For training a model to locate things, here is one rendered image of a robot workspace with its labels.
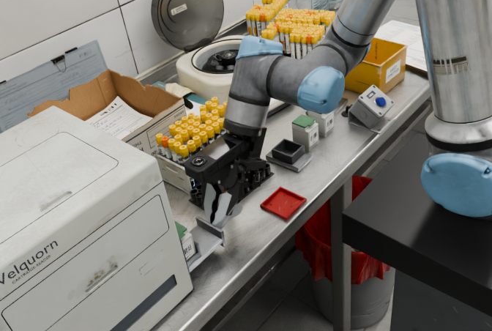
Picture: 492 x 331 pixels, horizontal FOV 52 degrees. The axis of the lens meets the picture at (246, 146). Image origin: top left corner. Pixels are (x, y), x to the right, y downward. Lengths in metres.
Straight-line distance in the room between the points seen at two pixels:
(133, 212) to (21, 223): 0.15
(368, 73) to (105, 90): 0.67
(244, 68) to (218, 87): 0.39
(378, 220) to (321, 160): 0.29
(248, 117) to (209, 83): 0.40
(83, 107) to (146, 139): 0.28
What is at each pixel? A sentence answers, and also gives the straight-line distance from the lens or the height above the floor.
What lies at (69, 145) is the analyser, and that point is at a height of 1.17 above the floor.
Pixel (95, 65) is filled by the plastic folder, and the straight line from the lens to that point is 1.38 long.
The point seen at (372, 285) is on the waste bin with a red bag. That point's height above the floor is 0.26.
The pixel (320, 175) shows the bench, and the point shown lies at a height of 0.88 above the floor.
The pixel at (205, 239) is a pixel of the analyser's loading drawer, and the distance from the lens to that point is 0.95.
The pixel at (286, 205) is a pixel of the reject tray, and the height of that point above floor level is 0.88.
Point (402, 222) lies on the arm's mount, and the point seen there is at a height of 0.95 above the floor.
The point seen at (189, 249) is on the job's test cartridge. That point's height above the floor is 0.95.
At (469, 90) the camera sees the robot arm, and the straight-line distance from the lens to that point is 0.69.
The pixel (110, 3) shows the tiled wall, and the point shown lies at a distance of 1.40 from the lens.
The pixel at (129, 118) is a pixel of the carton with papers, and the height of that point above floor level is 0.94.
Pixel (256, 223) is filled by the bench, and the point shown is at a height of 0.88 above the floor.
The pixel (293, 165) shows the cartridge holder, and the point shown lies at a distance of 1.11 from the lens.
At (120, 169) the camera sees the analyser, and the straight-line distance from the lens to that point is 0.71.
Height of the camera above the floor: 1.59
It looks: 36 degrees down
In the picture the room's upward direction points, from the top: 8 degrees counter-clockwise
